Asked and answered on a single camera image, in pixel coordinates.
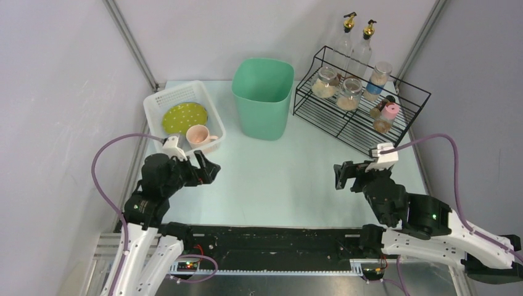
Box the pink mug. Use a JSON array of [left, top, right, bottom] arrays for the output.
[[186, 125, 219, 149]]

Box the green polka dot plate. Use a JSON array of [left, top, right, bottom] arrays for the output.
[[162, 102, 208, 134]]

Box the pink lid spice jar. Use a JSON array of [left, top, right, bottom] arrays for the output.
[[373, 102, 401, 134]]

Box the small black cap spice bottle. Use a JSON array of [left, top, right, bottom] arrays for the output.
[[369, 95, 396, 118]]

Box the large glass jar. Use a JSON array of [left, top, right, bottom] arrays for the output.
[[336, 78, 363, 111]]

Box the glass jar with light powder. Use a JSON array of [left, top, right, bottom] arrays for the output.
[[311, 67, 339, 99]]

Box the spice shaker white lid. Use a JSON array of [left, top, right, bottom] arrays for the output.
[[363, 61, 393, 102]]

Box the glass oil bottle gold cap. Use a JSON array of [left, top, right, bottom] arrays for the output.
[[347, 19, 376, 78]]

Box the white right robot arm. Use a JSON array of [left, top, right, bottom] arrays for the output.
[[334, 161, 522, 285]]

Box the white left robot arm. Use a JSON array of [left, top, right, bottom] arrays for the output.
[[101, 150, 221, 295]]

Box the white perforated plastic basket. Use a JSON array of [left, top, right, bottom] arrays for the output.
[[143, 81, 226, 155]]

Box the green plastic bin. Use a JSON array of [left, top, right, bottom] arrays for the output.
[[232, 57, 294, 141]]

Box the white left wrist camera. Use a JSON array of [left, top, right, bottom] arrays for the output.
[[162, 134, 187, 161]]

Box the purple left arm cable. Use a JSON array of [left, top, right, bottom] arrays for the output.
[[90, 133, 165, 296]]

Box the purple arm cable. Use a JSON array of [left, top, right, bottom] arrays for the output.
[[90, 133, 165, 296], [377, 133, 523, 296]]

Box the black wire rack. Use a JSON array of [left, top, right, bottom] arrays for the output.
[[292, 46, 431, 154]]

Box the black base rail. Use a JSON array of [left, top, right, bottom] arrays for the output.
[[159, 222, 394, 280]]

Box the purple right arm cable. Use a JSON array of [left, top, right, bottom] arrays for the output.
[[377, 133, 523, 296]]

